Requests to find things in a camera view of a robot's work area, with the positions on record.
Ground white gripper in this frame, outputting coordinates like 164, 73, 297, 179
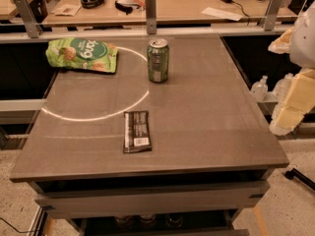
268, 4, 315, 136

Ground green soda can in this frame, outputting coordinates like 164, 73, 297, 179
147, 38, 169, 83

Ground clear sanitizer bottle right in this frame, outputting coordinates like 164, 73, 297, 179
272, 73, 293, 100

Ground clear sanitizer bottle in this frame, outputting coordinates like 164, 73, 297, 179
272, 73, 293, 100
251, 76, 268, 101

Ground clear sanitizer bottle left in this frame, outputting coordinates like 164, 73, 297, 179
251, 76, 268, 101

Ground white paper sheet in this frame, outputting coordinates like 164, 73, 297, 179
202, 7, 242, 22

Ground black chair leg caster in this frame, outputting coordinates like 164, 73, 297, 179
284, 168, 315, 191

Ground grey table drawer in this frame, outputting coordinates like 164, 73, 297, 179
35, 181, 270, 219

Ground black snack bar wrapper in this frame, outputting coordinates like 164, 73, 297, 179
123, 111, 152, 153

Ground black sunglasses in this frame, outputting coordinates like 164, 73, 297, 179
115, 1, 133, 15

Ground green snack bag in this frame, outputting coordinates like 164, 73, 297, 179
45, 37, 118, 74

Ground small paper card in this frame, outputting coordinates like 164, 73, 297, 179
54, 4, 81, 16

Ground right metal bracket post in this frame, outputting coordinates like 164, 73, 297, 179
260, 0, 283, 31

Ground metal bracket post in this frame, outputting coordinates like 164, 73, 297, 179
145, 0, 157, 34
260, 0, 283, 31
13, 0, 42, 38

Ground middle metal bracket post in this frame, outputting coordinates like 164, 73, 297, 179
145, 0, 157, 34

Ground left metal bracket post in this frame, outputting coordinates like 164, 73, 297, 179
13, 0, 42, 38

